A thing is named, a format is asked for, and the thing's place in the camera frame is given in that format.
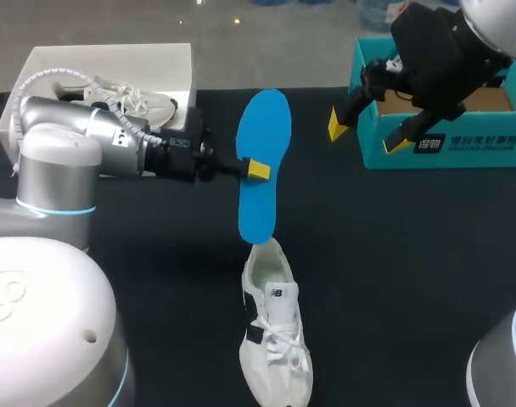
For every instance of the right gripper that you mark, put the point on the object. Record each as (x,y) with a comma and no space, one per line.
(440,55)

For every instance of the white shoebox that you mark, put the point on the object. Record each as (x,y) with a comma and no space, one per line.
(113,63)

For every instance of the white sneaker with black patches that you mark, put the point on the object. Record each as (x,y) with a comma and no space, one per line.
(275,330)

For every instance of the blue and black insole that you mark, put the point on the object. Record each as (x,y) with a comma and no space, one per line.
(262,127)

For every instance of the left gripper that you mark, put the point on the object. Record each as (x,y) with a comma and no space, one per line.
(177,157)

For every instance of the teal box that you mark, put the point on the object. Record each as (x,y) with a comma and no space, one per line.
(453,148)

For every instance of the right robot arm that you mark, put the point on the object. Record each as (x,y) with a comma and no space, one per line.
(495,21)

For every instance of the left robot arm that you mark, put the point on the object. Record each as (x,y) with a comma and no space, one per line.
(58,169)

